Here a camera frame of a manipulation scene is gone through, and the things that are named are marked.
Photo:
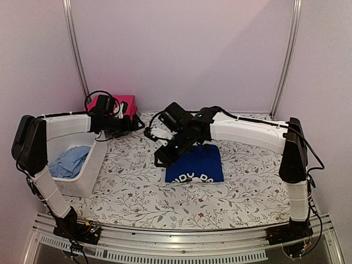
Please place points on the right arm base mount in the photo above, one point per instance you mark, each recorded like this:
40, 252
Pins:
294, 230

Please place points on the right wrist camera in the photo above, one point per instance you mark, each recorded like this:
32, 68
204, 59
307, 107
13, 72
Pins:
158, 135

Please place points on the folded pink garment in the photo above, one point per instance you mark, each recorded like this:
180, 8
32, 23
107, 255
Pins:
115, 100

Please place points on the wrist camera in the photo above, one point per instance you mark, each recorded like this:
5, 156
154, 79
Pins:
158, 135
123, 107

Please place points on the floral table cloth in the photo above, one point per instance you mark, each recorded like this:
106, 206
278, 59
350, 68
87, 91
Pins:
131, 191

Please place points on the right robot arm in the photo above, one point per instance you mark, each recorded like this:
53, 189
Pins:
185, 128

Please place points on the white plastic laundry bin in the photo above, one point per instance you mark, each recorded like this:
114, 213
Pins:
46, 138

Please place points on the light blue garment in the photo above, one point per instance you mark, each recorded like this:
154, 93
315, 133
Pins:
69, 163

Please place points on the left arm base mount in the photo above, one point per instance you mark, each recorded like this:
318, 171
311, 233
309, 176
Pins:
88, 233

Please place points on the left aluminium frame post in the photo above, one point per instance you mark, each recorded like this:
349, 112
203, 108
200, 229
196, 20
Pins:
69, 20

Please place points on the aluminium front rail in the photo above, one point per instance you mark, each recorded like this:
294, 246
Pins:
137, 245

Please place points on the aluminium frame post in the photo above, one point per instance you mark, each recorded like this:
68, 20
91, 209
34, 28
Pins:
293, 33
69, 20

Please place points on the right aluminium frame post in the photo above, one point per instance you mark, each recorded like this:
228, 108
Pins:
293, 33

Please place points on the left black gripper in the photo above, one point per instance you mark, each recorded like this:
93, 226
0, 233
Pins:
128, 127

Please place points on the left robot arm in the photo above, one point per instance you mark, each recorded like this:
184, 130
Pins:
48, 195

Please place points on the blue t-shirt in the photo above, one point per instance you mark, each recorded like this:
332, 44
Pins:
202, 164

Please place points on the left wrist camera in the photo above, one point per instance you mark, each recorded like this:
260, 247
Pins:
123, 107

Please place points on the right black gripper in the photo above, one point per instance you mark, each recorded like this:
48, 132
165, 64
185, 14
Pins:
166, 156

